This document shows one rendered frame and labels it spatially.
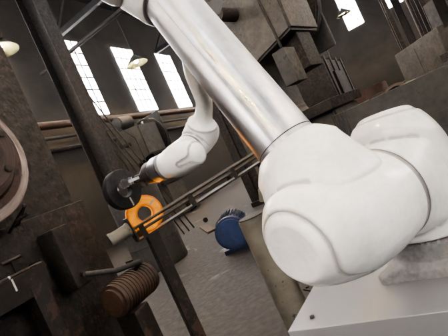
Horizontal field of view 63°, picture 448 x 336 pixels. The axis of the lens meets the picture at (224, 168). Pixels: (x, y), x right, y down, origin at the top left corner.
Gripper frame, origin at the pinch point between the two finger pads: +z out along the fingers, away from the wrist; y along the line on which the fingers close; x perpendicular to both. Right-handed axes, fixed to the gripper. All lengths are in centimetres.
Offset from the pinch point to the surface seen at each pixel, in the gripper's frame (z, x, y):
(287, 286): -34, -61, 28
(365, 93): 7, -1, 439
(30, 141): 40, 33, -4
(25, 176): 20.2, 16.1, -21.5
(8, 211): 17.8, 5.9, -32.4
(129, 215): 9.0, -11.9, 5.0
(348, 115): -40, -12, 165
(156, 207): 3.9, -13.8, 15.3
